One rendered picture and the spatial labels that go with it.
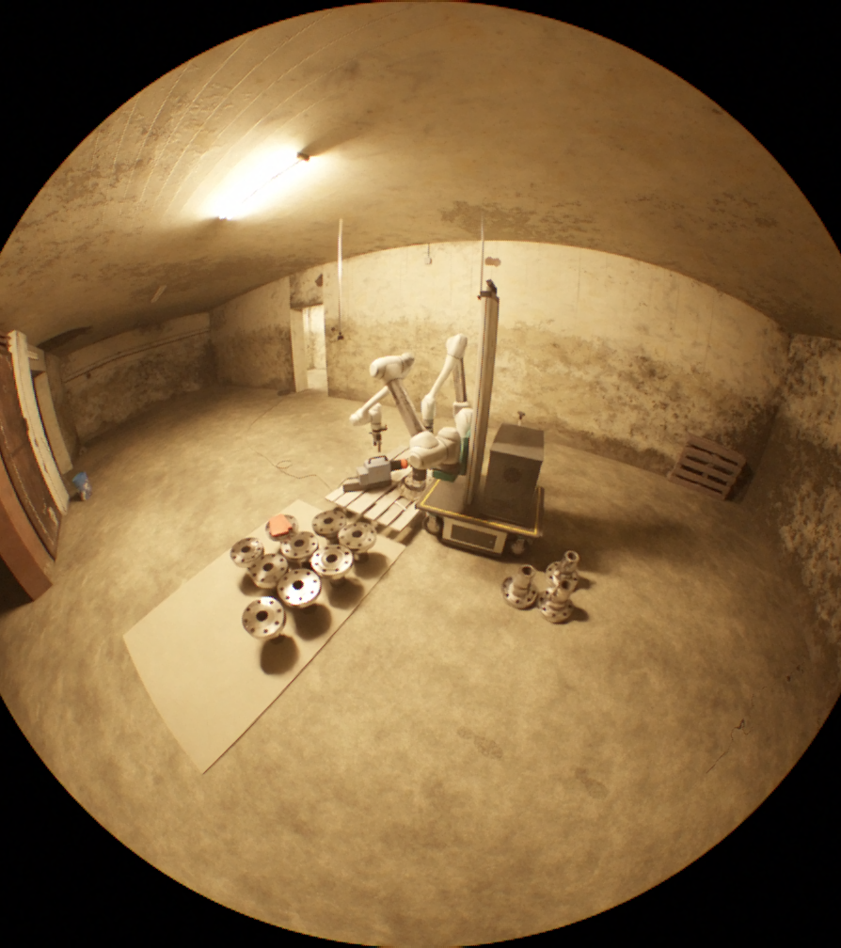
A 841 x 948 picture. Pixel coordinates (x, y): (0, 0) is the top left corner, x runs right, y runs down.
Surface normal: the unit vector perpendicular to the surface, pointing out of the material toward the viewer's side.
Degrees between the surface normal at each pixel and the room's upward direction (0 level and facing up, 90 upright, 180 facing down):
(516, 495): 90
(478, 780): 0
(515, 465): 90
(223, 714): 0
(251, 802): 0
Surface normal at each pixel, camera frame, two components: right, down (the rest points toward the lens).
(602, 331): -0.49, 0.43
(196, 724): 0.03, -0.86
